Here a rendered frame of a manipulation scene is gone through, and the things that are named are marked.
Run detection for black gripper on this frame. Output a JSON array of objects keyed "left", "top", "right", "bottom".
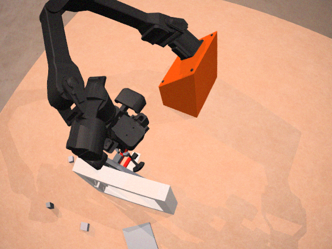
[{"left": 84, "top": 88, "right": 146, "bottom": 170}]

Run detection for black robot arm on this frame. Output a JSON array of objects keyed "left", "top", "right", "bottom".
[{"left": 39, "top": 0, "right": 204, "bottom": 161}]

